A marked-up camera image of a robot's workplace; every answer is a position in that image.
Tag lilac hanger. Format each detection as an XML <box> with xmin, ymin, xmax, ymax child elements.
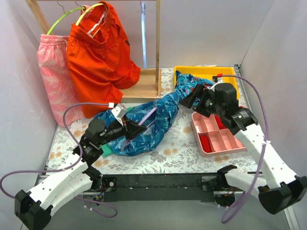
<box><xmin>121</xmin><ymin>106</ymin><xmax>157</xmax><ymax>150</ymax></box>

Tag dark blue shark shorts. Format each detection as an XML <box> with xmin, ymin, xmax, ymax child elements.
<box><xmin>108</xmin><ymin>92</ymin><xmax>180</xmax><ymax>157</ymax></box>

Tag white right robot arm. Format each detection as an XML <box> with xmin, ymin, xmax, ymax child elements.
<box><xmin>179</xmin><ymin>83</ymin><xmax>307</xmax><ymax>215</ymax></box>

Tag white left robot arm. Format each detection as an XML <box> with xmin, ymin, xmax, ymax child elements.
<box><xmin>14</xmin><ymin>117</ymin><xmax>146</xmax><ymax>230</ymax></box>

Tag light blue patterned shorts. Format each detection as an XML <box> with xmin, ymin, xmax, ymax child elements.
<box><xmin>175</xmin><ymin>70</ymin><xmax>213</xmax><ymax>100</ymax></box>

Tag pink patterned shorts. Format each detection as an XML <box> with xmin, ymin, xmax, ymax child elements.
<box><xmin>37</xmin><ymin>34</ymin><xmax>80</xmax><ymax>127</ymax></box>

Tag orange shorts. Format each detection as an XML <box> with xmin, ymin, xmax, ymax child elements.
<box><xmin>67</xmin><ymin>1</ymin><xmax>141</xmax><ymax>118</ymax></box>

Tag light blue hanger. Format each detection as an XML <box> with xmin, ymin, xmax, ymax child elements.
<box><xmin>140</xmin><ymin>1</ymin><xmax>147</xmax><ymax>69</ymax></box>

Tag yellow hanger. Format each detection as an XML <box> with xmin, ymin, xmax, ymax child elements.
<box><xmin>75</xmin><ymin>2</ymin><xmax>106</xmax><ymax>26</ymax></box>

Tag green hanger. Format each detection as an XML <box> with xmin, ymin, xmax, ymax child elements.
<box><xmin>46</xmin><ymin>6</ymin><xmax>86</xmax><ymax>35</ymax></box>

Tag green folded cloth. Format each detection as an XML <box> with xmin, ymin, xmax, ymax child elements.
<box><xmin>101</xmin><ymin>144</ymin><xmax>113</xmax><ymax>157</ymax></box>

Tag red rolled cloth rear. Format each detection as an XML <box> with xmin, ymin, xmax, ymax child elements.
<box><xmin>215</xmin><ymin>116</ymin><xmax>226</xmax><ymax>130</ymax></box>

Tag red rolled cloth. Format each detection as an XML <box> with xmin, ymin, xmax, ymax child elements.
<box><xmin>200</xmin><ymin>135</ymin><xmax>212</xmax><ymax>153</ymax></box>
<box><xmin>215</xmin><ymin>116</ymin><xmax>226</xmax><ymax>130</ymax></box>

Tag yellow plastic bin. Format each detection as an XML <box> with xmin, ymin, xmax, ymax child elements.
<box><xmin>174</xmin><ymin>66</ymin><xmax>240</xmax><ymax>100</ymax></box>

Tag pink divided tray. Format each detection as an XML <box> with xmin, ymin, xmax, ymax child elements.
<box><xmin>191</xmin><ymin>112</ymin><xmax>246</xmax><ymax>157</ymax></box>

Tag wooden clothes rack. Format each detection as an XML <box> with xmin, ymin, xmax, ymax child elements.
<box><xmin>26</xmin><ymin>0</ymin><xmax>161</xmax><ymax>103</ymax></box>

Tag red rolled cloth front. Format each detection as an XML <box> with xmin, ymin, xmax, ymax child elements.
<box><xmin>200</xmin><ymin>135</ymin><xmax>212</xmax><ymax>153</ymax></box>

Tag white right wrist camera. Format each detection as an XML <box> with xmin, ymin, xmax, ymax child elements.
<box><xmin>211</xmin><ymin>73</ymin><xmax>224</xmax><ymax>90</ymax></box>

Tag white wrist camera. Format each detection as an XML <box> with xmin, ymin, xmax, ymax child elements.
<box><xmin>211</xmin><ymin>73</ymin><xmax>224</xmax><ymax>90</ymax></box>
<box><xmin>111</xmin><ymin>103</ymin><xmax>127</xmax><ymax>125</ymax></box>

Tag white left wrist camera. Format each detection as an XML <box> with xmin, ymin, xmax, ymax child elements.
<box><xmin>111</xmin><ymin>103</ymin><xmax>127</xmax><ymax>125</ymax></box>

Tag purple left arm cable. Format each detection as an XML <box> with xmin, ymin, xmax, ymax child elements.
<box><xmin>0</xmin><ymin>102</ymin><xmax>118</xmax><ymax>219</ymax></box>

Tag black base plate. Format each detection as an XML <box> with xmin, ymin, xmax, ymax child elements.
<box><xmin>74</xmin><ymin>172</ymin><xmax>243</xmax><ymax>202</ymax></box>

